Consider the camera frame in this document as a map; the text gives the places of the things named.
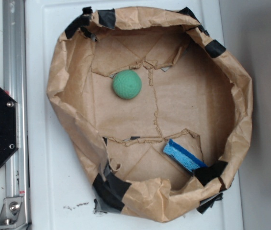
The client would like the blue sponge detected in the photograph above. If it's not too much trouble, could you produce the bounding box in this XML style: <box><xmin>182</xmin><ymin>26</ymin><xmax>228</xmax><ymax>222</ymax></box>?
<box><xmin>163</xmin><ymin>139</ymin><xmax>208</xmax><ymax>175</ymax></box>

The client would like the green dimpled ball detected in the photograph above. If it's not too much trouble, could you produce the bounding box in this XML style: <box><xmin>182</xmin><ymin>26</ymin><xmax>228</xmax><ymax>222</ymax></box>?
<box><xmin>112</xmin><ymin>69</ymin><xmax>142</xmax><ymax>100</ymax></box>

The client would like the brown paper bag bin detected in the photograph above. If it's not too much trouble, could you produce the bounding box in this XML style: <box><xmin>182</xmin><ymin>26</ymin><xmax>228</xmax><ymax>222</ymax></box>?
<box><xmin>47</xmin><ymin>7</ymin><xmax>253</xmax><ymax>222</ymax></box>

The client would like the aluminium extrusion rail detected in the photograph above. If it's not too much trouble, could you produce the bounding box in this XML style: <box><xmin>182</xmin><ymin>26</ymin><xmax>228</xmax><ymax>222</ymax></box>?
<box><xmin>3</xmin><ymin>0</ymin><xmax>32</xmax><ymax>230</ymax></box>

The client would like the metal corner bracket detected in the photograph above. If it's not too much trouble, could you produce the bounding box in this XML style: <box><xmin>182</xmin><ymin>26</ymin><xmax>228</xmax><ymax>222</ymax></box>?
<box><xmin>0</xmin><ymin>196</ymin><xmax>27</xmax><ymax>230</ymax></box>

